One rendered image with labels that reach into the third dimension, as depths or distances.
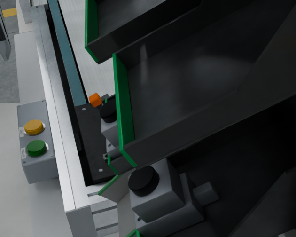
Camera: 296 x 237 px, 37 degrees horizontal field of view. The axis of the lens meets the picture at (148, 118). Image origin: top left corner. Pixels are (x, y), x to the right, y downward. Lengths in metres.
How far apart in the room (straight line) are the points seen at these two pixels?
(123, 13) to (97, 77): 0.72
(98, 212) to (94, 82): 0.44
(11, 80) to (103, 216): 2.25
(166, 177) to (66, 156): 0.52
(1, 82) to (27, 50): 1.53
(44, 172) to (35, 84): 0.44
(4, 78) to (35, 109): 2.01
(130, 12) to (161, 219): 0.22
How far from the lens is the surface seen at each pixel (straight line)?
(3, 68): 3.17
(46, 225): 0.94
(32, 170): 0.94
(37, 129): 0.99
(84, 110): 1.00
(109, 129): 0.50
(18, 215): 0.98
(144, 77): 0.39
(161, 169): 0.43
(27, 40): 1.57
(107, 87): 1.15
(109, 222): 0.87
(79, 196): 0.84
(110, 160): 0.53
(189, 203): 0.43
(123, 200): 0.76
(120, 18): 0.48
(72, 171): 0.89
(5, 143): 1.16
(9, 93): 2.90
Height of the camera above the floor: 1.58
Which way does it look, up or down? 40 degrees down
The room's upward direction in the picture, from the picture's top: 6 degrees counter-clockwise
